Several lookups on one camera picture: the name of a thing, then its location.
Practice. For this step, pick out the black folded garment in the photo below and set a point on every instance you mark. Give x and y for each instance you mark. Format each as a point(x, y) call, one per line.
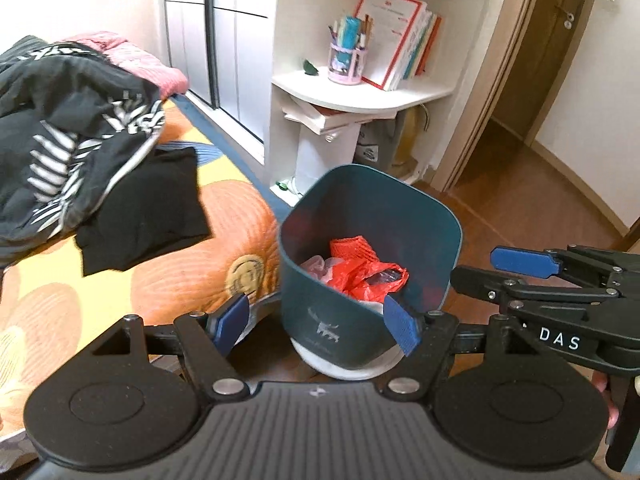
point(150, 210)

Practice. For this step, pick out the red plastic bag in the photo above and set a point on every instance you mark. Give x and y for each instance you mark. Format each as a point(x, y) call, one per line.
point(360, 277)

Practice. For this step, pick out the bunch of pens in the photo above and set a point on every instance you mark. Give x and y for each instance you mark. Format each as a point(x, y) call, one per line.
point(347, 30)

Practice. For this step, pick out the yellow plastic container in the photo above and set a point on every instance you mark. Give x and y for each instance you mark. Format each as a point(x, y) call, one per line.
point(412, 135)

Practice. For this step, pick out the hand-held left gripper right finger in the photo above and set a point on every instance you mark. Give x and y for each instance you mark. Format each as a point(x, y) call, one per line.
point(402, 322)

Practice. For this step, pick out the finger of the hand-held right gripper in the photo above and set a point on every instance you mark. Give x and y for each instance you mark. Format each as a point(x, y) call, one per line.
point(480, 282)
point(525, 261)

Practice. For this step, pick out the small green object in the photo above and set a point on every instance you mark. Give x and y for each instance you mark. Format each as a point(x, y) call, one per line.
point(310, 67)

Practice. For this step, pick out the pink pen holder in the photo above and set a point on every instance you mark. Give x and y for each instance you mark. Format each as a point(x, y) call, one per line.
point(345, 67)

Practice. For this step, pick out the orange floral bed sheet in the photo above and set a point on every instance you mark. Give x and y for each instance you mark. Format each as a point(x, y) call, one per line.
point(150, 285)

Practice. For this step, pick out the black white striped jacket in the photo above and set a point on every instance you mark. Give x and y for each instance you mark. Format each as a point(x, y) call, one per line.
point(60, 110)

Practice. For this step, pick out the brown wooden door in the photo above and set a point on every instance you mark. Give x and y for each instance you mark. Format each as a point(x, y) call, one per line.
point(550, 70)

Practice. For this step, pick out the red bordered white booklet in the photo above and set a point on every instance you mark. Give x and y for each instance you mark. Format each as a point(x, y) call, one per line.
point(390, 35)

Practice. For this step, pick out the white wardrobe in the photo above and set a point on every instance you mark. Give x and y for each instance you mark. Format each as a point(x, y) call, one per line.
point(235, 60)

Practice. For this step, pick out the white shelf unit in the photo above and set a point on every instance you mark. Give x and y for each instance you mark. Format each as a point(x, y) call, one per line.
point(300, 10)

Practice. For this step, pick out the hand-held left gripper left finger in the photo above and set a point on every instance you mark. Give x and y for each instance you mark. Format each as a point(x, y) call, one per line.
point(232, 317)

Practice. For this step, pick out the stack of papers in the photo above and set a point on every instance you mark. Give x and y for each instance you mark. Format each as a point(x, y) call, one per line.
point(320, 119)

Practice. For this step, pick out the wooden door frame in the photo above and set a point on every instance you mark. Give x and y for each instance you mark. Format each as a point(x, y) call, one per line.
point(490, 85)

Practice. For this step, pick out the grey bag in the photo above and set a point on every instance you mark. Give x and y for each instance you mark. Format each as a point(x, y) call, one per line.
point(375, 145)

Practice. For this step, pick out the green floor scrap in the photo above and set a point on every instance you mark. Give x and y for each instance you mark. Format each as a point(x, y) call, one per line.
point(286, 186)

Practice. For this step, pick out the dark teal trash bin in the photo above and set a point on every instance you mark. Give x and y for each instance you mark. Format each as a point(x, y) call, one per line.
point(340, 320)

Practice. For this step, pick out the row of books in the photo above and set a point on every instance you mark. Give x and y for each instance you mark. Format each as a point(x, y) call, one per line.
point(425, 45)

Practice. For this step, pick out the red foam fruit net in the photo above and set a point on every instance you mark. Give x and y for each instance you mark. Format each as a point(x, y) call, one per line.
point(352, 247)

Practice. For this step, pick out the pink blanket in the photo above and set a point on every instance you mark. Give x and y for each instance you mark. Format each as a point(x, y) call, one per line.
point(145, 65)

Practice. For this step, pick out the white cylindrical appliance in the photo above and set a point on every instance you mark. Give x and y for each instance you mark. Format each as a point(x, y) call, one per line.
point(325, 160)

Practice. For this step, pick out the person's right hand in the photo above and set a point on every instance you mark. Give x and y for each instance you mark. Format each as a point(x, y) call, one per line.
point(602, 385)

